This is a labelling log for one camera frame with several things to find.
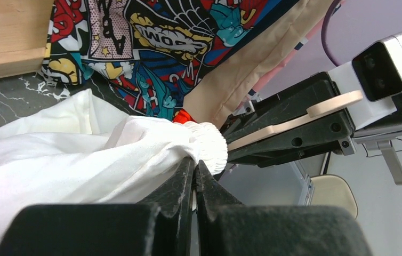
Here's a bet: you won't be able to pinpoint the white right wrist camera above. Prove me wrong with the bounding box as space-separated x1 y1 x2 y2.
328 32 402 130

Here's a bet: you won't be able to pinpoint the wooden clothes rack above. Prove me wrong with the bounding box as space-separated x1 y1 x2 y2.
0 0 53 78

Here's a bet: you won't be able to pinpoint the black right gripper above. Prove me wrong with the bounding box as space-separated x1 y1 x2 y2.
353 93 402 145

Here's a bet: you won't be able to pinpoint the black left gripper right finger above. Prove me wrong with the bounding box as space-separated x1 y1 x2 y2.
194 161 372 255

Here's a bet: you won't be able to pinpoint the orange cloth front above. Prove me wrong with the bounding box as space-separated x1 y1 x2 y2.
173 108 196 124

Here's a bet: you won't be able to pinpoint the comic print shorts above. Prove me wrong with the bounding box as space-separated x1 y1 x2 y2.
40 0 301 122

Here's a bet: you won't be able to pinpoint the beige shorts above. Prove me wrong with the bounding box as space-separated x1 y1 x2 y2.
175 1 342 128

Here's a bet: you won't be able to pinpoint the white shorts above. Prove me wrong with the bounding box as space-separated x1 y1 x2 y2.
0 89 228 241

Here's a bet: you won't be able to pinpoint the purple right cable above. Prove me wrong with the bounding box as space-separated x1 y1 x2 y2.
321 0 344 67

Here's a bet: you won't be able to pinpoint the beige wooden hanger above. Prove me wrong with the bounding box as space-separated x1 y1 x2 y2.
228 90 363 151

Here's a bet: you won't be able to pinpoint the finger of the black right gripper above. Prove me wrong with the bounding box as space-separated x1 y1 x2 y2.
221 72 339 143
228 110 355 167

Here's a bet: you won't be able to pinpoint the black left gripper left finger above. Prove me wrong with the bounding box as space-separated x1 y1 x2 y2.
0 157 195 255

